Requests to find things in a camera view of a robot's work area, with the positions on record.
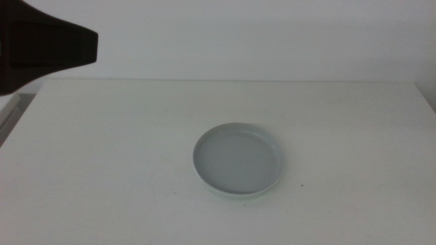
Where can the grey shallow bowl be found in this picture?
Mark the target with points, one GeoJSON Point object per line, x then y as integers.
{"type": "Point", "coordinates": [236, 160]}

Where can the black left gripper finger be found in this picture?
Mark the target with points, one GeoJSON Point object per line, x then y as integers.
{"type": "Point", "coordinates": [37, 51]}

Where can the white shallow bowl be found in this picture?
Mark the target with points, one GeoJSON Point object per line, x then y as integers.
{"type": "Point", "coordinates": [238, 196]}

